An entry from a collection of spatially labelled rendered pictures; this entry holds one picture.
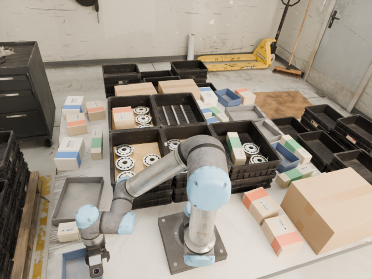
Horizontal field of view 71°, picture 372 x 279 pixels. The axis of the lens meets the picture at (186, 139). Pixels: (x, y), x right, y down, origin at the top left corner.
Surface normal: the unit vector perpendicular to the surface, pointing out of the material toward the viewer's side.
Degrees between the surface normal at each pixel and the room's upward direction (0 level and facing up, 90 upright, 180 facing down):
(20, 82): 90
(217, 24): 90
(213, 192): 86
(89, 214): 0
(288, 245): 0
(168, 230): 4
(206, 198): 86
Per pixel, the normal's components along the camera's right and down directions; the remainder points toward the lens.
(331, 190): 0.07, -0.77
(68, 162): 0.09, 0.63
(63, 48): 0.30, 0.62
